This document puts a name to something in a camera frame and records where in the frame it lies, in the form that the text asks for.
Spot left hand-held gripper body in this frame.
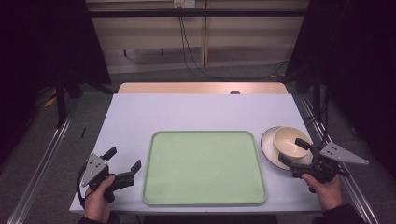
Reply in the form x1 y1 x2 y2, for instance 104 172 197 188
80 152 136 203

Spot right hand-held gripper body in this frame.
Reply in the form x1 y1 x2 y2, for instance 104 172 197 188
289 142 370 185

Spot cream bowl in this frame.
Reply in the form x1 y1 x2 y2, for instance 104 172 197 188
272 125 313 160

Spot person's right hand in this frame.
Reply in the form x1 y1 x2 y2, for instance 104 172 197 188
301 173 344 213

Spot person's left hand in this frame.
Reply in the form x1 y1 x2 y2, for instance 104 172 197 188
83 175 117 224

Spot white plate with dark rim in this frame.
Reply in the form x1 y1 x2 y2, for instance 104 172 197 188
260 125 314 172

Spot black metal stand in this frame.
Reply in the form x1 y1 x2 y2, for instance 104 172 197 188
292 66 332 144
53 69 116 129

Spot light green tray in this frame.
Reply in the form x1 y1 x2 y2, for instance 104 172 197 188
142 130 268 207

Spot white table board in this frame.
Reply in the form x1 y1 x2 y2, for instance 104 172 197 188
68 92 322 216

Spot yellow floor tape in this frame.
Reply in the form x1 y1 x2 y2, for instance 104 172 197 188
43 89 59 108

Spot wooden table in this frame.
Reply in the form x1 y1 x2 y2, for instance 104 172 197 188
117 81 290 95

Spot black curtain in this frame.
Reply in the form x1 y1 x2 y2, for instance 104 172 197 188
284 0 396 180
0 0 112 169

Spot black horizontal bar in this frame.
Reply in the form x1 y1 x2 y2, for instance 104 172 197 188
88 8 308 19

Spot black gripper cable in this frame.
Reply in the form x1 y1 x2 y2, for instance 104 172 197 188
76 164 94 210

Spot aluminium frame rail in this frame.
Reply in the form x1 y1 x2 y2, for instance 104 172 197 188
5 95 82 224
298 92 381 224

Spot black wall cable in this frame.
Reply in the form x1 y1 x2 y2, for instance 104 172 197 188
177 6 291 82

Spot white wall socket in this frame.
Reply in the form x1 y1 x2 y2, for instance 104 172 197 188
173 0 197 9

